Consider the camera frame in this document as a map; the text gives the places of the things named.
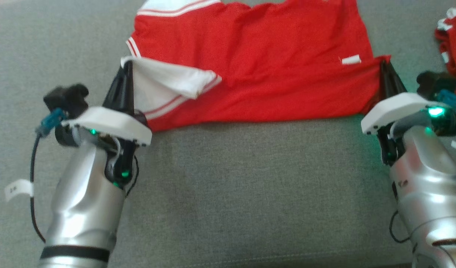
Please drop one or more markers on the red shirt with white sleeves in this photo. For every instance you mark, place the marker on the red shirt with white sleeves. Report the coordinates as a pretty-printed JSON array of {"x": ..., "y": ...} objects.
[{"x": 272, "y": 67}]

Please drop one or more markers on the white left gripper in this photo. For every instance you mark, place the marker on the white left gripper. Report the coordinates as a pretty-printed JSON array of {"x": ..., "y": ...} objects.
[{"x": 112, "y": 123}]

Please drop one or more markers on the red garment pile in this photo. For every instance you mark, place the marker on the red garment pile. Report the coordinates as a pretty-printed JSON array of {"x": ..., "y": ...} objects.
[{"x": 455, "y": 48}]

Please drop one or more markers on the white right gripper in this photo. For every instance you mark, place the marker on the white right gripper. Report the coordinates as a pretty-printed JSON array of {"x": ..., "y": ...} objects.
[{"x": 395, "y": 108}]

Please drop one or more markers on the wide grey sofa seat cushion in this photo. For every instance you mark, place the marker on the wide grey sofa seat cushion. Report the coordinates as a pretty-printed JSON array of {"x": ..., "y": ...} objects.
[{"x": 250, "y": 193}]

